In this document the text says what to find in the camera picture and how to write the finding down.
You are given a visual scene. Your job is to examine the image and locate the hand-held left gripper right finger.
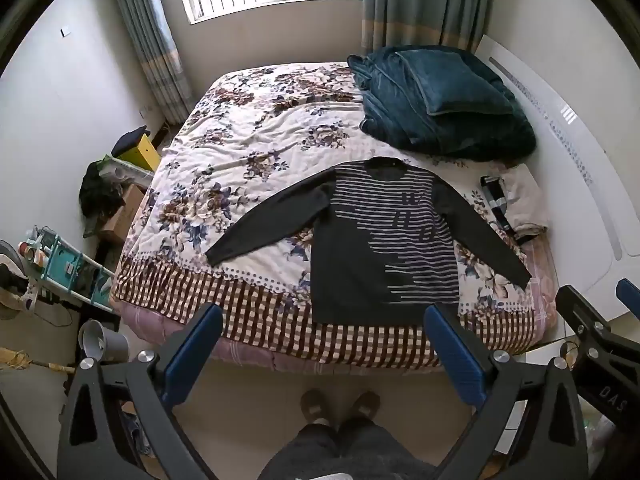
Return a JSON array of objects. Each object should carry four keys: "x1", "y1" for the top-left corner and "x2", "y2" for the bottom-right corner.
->
[{"x1": 422, "y1": 302, "x2": 591, "y2": 480}]

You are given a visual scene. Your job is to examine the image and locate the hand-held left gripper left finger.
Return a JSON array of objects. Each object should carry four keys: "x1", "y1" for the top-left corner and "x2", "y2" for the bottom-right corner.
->
[{"x1": 57, "y1": 302, "x2": 224, "y2": 480}]

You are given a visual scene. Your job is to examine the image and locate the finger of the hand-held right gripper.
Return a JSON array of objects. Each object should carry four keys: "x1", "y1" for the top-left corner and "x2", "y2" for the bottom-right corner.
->
[
  {"x1": 616, "y1": 278, "x2": 640, "y2": 318},
  {"x1": 555, "y1": 285, "x2": 626, "y2": 361}
]

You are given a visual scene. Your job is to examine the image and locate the dark striped sweater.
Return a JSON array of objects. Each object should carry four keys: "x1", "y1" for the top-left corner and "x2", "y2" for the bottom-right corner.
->
[{"x1": 205, "y1": 156, "x2": 532, "y2": 325}]

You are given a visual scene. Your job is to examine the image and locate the grey waste bin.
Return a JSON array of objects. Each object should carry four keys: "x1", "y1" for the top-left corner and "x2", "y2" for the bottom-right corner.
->
[{"x1": 79, "y1": 319, "x2": 130, "y2": 365}]

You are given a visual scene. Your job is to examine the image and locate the person's right slipper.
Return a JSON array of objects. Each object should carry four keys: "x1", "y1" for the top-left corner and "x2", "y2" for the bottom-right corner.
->
[{"x1": 352, "y1": 391, "x2": 382, "y2": 424}]

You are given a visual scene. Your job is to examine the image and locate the person's slipper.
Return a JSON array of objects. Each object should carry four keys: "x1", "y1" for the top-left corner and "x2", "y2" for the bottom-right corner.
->
[
  {"x1": 352, "y1": 391, "x2": 382, "y2": 424},
  {"x1": 300, "y1": 389, "x2": 329, "y2": 426}
]

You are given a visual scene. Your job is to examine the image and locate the beige folded garment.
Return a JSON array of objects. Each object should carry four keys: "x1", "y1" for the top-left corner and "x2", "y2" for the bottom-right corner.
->
[{"x1": 500, "y1": 164, "x2": 550, "y2": 240}]

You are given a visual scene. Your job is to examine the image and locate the person's left slipper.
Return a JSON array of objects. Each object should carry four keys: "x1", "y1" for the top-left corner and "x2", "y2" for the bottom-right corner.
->
[{"x1": 300, "y1": 389, "x2": 329, "y2": 426}]

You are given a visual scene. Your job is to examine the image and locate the striped folded garment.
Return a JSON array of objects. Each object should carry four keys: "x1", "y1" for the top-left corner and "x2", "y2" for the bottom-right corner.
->
[{"x1": 480, "y1": 175, "x2": 517, "y2": 235}]

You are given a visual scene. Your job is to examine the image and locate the person's legs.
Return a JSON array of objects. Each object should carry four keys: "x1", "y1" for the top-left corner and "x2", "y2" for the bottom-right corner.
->
[{"x1": 257, "y1": 422, "x2": 451, "y2": 480}]

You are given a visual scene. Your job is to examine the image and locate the teal storage rack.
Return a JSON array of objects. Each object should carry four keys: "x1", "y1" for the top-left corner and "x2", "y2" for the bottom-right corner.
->
[{"x1": 30, "y1": 227, "x2": 116, "y2": 311}]

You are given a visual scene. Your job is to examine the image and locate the cardboard box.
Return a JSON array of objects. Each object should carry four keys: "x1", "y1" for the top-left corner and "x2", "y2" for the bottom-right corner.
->
[{"x1": 97, "y1": 185, "x2": 146, "y2": 245}]

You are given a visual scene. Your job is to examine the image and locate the white headboard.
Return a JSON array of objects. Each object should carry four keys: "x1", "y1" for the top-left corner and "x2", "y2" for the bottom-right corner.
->
[{"x1": 472, "y1": 35, "x2": 640, "y2": 321}]

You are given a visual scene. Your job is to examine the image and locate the black plastic bag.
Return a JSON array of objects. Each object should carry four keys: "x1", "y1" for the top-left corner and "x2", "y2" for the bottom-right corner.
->
[{"x1": 79, "y1": 160, "x2": 126, "y2": 220}]

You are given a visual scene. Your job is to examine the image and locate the yellow box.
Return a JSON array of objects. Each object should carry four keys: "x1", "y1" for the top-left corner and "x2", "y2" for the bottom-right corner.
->
[{"x1": 122, "y1": 132, "x2": 162, "y2": 173}]

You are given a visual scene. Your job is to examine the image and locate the dark cushion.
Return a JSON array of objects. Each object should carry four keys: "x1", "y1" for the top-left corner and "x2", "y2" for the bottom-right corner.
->
[{"x1": 111, "y1": 126, "x2": 151, "y2": 157}]

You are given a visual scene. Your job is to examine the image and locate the floral quilt on bed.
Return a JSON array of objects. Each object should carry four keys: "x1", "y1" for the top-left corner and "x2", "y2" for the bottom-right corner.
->
[{"x1": 109, "y1": 61, "x2": 558, "y2": 372}]

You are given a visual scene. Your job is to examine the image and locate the teal fleece blanket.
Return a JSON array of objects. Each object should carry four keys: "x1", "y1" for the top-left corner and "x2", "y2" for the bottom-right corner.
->
[{"x1": 347, "y1": 45, "x2": 537, "y2": 162}]

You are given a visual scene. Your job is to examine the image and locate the grey-blue curtain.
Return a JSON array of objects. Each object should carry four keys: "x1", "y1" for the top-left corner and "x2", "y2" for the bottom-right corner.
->
[
  {"x1": 107, "y1": 0, "x2": 195, "y2": 125},
  {"x1": 361, "y1": 0, "x2": 496, "y2": 56}
]

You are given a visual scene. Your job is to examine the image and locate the broom handle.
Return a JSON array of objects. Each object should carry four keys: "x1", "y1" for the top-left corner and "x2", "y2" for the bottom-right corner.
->
[{"x1": 0, "y1": 347, "x2": 76, "y2": 375}]

